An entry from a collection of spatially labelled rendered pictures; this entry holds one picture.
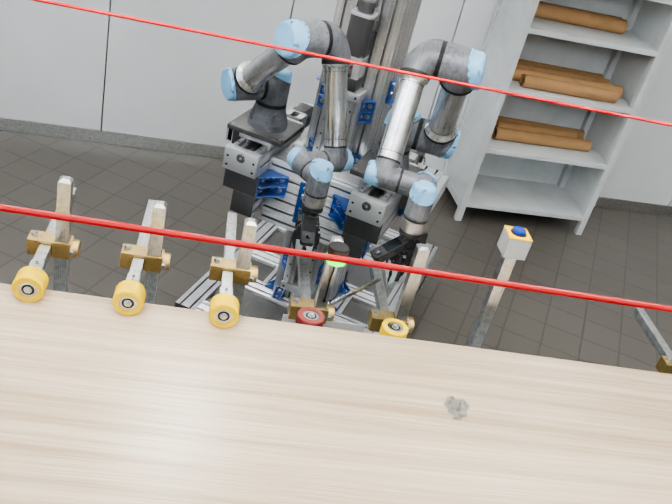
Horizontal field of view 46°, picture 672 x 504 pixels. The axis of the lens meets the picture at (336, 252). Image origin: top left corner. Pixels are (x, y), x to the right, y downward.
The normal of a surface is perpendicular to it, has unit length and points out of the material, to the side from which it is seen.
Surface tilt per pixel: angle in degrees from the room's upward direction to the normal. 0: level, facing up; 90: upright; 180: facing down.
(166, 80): 90
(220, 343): 0
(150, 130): 90
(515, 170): 90
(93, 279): 0
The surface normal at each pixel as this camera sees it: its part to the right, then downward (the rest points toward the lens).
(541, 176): 0.16, 0.55
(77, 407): 0.22, -0.83
